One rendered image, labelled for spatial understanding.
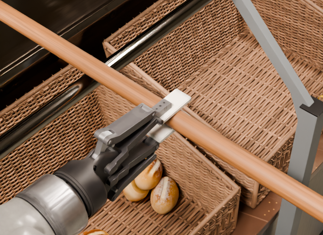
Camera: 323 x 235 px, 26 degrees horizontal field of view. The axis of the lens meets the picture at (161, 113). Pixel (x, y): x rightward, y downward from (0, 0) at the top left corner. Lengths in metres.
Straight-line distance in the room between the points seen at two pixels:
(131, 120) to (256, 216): 0.79
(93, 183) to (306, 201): 0.28
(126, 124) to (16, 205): 0.18
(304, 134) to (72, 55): 0.55
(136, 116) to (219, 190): 0.67
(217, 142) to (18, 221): 0.30
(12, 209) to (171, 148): 0.79
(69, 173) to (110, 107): 0.81
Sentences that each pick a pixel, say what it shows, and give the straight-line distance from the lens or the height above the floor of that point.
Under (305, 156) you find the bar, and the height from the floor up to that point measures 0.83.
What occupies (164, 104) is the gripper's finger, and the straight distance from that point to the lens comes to 1.00.
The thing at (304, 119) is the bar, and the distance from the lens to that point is 1.43.
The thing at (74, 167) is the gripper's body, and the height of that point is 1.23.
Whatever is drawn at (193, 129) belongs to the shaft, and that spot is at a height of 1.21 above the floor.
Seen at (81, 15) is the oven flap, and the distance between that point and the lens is 1.62.
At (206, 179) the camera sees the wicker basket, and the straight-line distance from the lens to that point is 1.60.
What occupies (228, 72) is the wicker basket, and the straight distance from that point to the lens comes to 2.01.
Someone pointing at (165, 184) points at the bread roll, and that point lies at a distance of 1.65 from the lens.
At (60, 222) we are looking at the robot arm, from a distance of 0.88.
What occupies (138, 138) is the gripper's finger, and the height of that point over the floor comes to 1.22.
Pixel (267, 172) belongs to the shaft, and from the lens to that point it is 0.95.
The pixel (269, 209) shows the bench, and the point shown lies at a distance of 1.71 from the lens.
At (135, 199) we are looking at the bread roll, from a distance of 1.65.
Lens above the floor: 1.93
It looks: 46 degrees down
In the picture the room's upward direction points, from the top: straight up
